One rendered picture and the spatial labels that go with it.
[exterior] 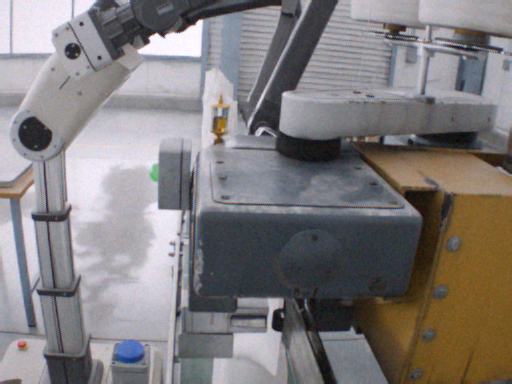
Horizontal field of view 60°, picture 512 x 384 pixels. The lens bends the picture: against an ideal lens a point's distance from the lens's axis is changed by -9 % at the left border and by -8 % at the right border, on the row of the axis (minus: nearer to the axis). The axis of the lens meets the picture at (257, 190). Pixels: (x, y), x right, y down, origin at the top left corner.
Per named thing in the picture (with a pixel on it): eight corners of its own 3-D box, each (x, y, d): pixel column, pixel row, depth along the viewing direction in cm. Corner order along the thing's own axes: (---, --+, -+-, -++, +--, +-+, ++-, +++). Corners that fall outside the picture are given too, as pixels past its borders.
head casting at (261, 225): (187, 289, 81) (192, 116, 71) (326, 290, 84) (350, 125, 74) (186, 418, 53) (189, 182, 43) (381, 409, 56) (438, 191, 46)
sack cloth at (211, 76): (199, 144, 446) (203, 67, 422) (220, 144, 449) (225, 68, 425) (201, 158, 402) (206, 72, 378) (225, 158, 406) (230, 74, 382)
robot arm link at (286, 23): (287, 13, 149) (283, -8, 138) (304, 16, 147) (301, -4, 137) (245, 132, 140) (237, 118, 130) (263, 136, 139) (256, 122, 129)
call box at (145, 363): (116, 362, 101) (114, 341, 99) (151, 364, 102) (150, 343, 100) (111, 386, 93) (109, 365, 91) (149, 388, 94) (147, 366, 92)
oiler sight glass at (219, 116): (210, 127, 71) (211, 104, 69) (226, 128, 71) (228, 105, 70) (210, 131, 68) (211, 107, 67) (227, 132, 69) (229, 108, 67)
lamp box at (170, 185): (161, 192, 74) (162, 136, 71) (189, 193, 75) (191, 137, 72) (157, 210, 67) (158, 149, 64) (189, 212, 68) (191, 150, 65)
